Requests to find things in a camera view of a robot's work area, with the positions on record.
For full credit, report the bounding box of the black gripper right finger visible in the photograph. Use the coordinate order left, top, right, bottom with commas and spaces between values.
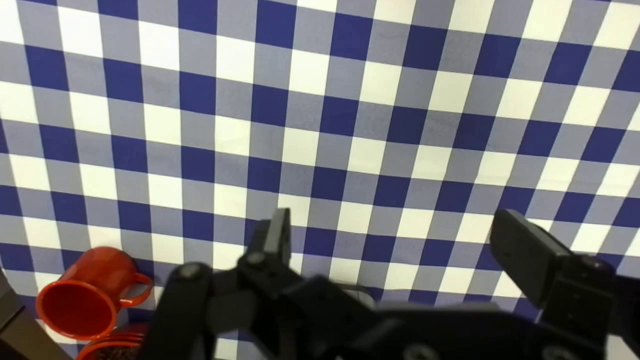
488, 208, 618, 330

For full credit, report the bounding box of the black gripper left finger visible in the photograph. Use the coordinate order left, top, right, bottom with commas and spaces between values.
238, 206, 297, 282

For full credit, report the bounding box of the blue white checkered tablecloth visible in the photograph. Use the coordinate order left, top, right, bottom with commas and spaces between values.
0, 0, 640, 360

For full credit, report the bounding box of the red plastic bowl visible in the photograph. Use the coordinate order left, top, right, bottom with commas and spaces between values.
76, 323, 153, 360

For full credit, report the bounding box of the red plastic cup with handle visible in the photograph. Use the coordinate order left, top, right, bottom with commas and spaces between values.
35, 245, 157, 341

